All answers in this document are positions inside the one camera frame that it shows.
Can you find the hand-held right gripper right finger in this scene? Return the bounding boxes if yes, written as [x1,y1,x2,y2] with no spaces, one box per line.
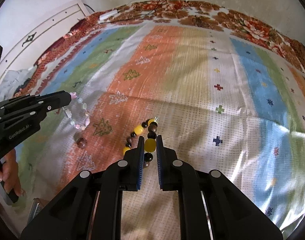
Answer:
[156,134,284,240]

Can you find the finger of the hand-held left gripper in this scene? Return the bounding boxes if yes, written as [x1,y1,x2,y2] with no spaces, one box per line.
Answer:
[0,109,51,132]
[0,91,72,117]

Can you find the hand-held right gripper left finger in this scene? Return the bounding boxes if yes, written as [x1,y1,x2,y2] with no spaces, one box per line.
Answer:
[20,135,146,240]

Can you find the yellow and brown bead bracelet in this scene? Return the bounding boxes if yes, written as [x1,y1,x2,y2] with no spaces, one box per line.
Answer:
[122,117,159,168]

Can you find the white pearly bead bracelet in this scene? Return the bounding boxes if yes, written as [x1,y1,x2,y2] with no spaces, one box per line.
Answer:
[64,92,92,131]

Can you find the person's left hand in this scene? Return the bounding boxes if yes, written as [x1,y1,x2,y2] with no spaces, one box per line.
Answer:
[0,147,25,201]

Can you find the grey crumpled cloth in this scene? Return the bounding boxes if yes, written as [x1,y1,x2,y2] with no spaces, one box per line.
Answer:
[0,69,36,98]

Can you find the white wooden headboard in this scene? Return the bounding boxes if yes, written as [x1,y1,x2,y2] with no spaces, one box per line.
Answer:
[0,0,93,92]

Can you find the red floral blanket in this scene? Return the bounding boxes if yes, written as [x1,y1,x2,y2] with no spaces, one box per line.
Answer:
[0,0,305,140]

